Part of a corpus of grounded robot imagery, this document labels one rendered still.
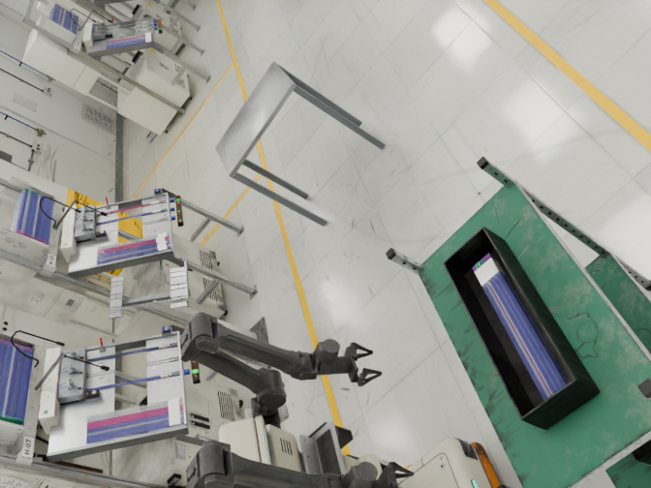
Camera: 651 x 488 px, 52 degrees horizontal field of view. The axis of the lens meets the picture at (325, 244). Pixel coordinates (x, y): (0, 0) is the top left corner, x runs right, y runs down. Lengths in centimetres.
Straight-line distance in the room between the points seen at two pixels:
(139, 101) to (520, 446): 679
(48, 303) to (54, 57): 356
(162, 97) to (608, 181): 578
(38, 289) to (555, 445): 383
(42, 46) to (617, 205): 619
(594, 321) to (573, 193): 153
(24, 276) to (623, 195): 367
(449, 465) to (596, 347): 121
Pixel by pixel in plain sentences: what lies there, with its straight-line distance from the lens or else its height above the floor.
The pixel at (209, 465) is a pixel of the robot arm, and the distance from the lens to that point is 167.
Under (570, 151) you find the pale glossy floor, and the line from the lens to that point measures 345.
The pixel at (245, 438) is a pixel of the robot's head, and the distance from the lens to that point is 207.
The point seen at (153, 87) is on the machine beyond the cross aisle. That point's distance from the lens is 798.
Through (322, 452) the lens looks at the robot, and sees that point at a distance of 226.
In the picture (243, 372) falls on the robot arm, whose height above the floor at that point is 139.
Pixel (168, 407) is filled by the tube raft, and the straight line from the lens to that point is 380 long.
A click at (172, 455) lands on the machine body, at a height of 60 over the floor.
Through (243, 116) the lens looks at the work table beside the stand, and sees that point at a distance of 445.
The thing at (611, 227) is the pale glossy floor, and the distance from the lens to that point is 313.
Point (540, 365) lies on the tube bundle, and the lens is 184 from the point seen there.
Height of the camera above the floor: 248
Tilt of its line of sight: 34 degrees down
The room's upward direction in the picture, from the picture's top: 63 degrees counter-clockwise
